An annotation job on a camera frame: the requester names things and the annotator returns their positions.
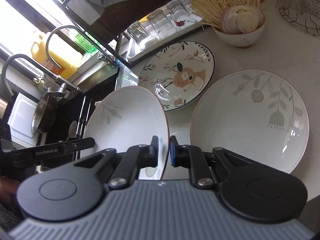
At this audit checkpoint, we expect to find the chrome faucet rear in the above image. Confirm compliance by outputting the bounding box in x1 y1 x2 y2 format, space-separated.
47 25 120 67

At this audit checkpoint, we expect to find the steel pan in sink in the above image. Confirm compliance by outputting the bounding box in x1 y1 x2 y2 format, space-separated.
31 93 58 134

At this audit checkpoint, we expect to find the sliced red onion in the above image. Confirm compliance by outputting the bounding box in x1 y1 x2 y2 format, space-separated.
221 5 265 34

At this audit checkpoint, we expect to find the black dish rack frame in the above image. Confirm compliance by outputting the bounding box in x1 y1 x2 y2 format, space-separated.
52 0 172 67

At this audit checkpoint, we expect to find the person's hand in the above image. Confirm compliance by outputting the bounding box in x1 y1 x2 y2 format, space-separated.
0 177 20 204

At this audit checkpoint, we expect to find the white tray with glasses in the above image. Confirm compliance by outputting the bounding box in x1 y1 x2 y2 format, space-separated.
126 0 202 63

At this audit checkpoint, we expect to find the white bowl with onion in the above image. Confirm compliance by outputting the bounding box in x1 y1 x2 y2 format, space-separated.
213 9 265 49

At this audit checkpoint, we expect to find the wire glass rack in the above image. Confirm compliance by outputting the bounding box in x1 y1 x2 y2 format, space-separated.
276 0 319 36

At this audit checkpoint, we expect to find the white floral plate pink rim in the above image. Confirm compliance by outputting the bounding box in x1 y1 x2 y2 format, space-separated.
190 70 310 173

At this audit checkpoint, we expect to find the clear drinking glass right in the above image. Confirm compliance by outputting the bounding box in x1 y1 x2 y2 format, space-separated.
166 0 194 29

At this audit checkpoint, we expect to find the deer pattern plate dark rim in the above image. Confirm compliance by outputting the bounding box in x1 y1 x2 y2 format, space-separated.
138 41 215 112

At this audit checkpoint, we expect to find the chrome faucet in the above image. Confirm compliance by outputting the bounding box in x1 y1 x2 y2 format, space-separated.
1 51 81 98
47 25 120 67

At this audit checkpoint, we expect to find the yellow detergent bottle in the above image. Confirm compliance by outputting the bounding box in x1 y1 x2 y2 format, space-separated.
31 32 82 80

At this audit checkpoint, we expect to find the clear drinking glass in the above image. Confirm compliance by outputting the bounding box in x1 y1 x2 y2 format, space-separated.
166 0 194 29
127 21 157 50
147 9 177 40

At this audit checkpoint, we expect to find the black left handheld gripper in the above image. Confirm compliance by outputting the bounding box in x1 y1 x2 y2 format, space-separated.
1 137 95 170

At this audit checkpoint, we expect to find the clear drinking glass middle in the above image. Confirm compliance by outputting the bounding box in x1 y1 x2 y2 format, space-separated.
147 9 177 40

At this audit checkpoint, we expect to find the clear drinking glass left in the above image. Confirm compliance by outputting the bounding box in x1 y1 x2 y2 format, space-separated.
127 21 157 50

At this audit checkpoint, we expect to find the chrome faucet front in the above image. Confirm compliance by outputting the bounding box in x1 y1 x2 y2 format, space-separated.
1 51 81 98

